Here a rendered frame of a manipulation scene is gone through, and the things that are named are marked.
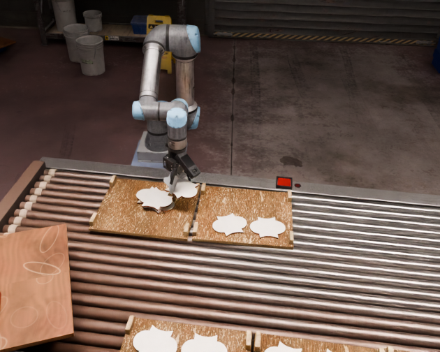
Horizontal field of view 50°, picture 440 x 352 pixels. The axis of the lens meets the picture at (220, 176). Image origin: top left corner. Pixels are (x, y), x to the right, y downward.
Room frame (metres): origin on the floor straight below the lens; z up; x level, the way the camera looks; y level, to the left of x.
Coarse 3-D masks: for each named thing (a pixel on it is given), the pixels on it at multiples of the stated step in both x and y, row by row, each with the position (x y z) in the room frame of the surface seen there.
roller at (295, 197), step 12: (96, 180) 1.76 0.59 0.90; (108, 180) 1.76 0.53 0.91; (144, 180) 1.75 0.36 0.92; (156, 180) 1.76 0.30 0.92; (336, 204) 1.65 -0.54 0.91; (348, 204) 1.64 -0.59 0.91; (360, 204) 1.64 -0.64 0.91; (372, 204) 1.64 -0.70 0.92; (384, 204) 1.64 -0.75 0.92; (396, 204) 1.65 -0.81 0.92
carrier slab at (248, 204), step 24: (216, 192) 1.66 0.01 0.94; (240, 192) 1.67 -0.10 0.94; (264, 192) 1.68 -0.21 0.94; (216, 216) 1.50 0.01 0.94; (240, 216) 1.51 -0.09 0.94; (264, 216) 1.51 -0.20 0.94; (288, 216) 1.52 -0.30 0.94; (192, 240) 1.36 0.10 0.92; (216, 240) 1.35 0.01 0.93; (240, 240) 1.36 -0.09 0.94; (264, 240) 1.36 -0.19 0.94; (288, 240) 1.37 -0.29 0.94
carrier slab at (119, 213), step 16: (112, 192) 1.63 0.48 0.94; (128, 192) 1.64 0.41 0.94; (112, 208) 1.52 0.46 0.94; (128, 208) 1.53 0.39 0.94; (176, 208) 1.54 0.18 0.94; (192, 208) 1.54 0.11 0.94; (96, 224) 1.42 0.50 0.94; (112, 224) 1.42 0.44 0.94; (128, 224) 1.43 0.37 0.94; (144, 224) 1.43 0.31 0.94; (160, 224) 1.43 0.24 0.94; (176, 224) 1.44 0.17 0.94
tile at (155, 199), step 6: (150, 192) 1.60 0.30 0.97; (156, 192) 1.60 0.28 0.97; (162, 192) 1.61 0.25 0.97; (168, 192) 1.61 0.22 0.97; (144, 198) 1.56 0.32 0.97; (150, 198) 1.56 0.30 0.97; (156, 198) 1.56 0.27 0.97; (162, 198) 1.56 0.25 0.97; (168, 198) 1.56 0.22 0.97; (144, 204) 1.52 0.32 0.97; (150, 204) 1.52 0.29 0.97; (156, 204) 1.52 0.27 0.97; (162, 204) 1.53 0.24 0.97; (168, 204) 1.53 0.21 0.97
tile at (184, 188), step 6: (180, 180) 1.59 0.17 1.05; (186, 180) 1.59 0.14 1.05; (168, 186) 1.54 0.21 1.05; (180, 186) 1.55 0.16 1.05; (186, 186) 1.55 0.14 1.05; (192, 186) 1.55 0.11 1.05; (174, 192) 1.51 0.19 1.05; (180, 192) 1.51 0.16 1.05; (186, 192) 1.52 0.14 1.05; (192, 192) 1.52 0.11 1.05; (186, 198) 1.49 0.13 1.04
